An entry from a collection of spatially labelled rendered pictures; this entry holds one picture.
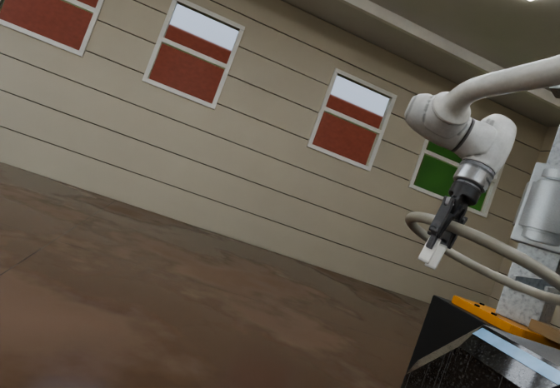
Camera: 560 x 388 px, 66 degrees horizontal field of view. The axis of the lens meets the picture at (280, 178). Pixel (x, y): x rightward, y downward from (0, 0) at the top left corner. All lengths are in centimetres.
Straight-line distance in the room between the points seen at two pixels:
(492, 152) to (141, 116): 626
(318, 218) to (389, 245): 144
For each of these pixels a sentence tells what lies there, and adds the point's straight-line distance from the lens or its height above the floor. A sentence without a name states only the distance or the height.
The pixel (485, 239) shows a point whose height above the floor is 104.
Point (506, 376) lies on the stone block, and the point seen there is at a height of 73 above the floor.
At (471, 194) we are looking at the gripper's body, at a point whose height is 114.
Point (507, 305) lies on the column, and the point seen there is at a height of 84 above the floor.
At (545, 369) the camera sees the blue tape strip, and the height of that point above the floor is 78.
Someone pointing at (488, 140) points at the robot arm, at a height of 128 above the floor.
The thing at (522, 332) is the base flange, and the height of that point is 77.
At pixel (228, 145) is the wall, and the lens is 706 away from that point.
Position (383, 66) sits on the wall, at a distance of 800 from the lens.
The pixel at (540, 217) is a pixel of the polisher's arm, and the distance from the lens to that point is 237.
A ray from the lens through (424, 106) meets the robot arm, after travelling 119.
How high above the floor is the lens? 97
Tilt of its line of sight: 2 degrees up
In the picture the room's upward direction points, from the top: 20 degrees clockwise
